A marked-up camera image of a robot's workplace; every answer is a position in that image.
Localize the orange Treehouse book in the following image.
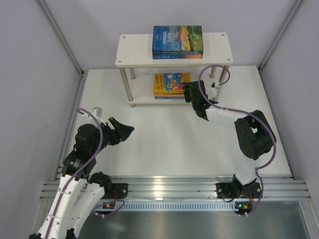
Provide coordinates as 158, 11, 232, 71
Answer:
154, 94, 184, 97
153, 72, 191, 95

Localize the blue 91-Storey Treehouse book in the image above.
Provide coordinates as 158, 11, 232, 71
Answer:
155, 96, 185, 100

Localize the Jane Eyre book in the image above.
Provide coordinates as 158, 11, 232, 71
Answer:
153, 54, 202, 59

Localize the Animal Farm book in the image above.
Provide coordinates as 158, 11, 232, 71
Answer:
152, 25, 204, 52

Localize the dark blue book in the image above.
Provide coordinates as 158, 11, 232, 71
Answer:
152, 51, 203, 55

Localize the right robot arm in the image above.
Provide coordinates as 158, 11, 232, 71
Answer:
182, 80, 277, 191

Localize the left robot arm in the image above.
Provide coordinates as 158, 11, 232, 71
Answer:
30, 117, 134, 239

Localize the white two-tier shelf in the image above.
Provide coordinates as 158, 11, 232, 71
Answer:
115, 28, 234, 107

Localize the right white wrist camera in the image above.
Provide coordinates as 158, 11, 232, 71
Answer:
208, 82, 221, 101

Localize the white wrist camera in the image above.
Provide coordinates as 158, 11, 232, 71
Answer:
90, 107, 108, 124
208, 82, 221, 101

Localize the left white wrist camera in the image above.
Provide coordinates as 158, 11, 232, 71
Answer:
90, 107, 108, 124

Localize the perforated cable tray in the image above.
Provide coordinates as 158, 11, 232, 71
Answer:
93, 201, 252, 212

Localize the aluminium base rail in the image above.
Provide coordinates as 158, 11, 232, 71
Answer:
39, 164, 312, 201

